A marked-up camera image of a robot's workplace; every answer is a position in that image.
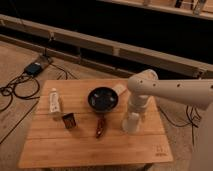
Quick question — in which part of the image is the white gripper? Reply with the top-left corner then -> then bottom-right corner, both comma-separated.
127,94 -> 149,117

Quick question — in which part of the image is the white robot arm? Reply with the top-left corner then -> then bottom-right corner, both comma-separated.
127,69 -> 213,114

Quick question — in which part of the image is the black frying pan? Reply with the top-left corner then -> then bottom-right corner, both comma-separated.
87,84 -> 127,113

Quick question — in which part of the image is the wooden slat table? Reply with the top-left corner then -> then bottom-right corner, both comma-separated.
19,79 -> 173,168

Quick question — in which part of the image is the white tube bottle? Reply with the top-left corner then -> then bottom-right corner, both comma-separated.
49,88 -> 61,114

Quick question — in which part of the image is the black power adapter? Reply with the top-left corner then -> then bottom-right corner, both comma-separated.
24,63 -> 42,76

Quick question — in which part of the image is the black floor cables right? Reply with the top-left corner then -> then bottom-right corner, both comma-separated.
159,105 -> 203,148

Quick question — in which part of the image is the long wooden floor rail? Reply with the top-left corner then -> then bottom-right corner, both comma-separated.
0,14 -> 213,78

